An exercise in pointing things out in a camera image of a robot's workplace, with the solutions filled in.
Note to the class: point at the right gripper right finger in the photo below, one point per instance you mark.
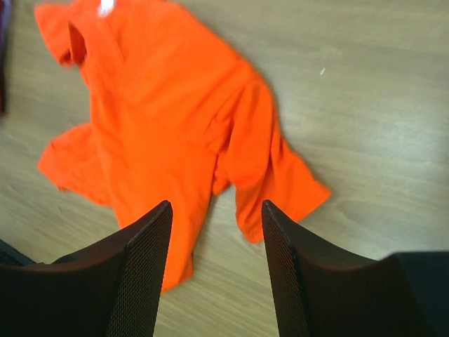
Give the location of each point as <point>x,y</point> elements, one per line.
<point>320,289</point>

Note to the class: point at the orange t-shirt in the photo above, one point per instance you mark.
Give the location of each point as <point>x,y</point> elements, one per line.
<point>176,114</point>

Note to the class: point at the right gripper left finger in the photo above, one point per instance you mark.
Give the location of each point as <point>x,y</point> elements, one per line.
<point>110,288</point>

